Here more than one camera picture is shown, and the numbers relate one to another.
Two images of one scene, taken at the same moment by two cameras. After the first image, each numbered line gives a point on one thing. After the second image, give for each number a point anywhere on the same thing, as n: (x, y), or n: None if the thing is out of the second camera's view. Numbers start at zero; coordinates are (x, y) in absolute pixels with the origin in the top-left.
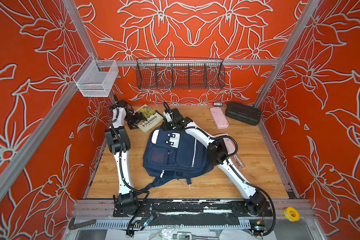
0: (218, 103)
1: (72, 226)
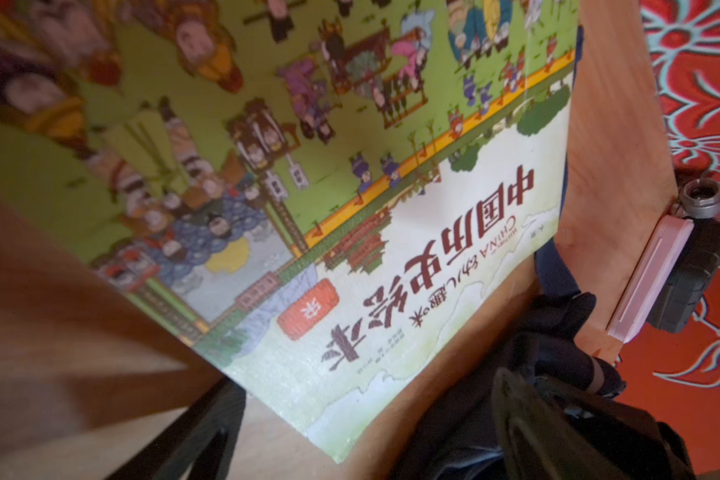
0: (703, 198)
1: None
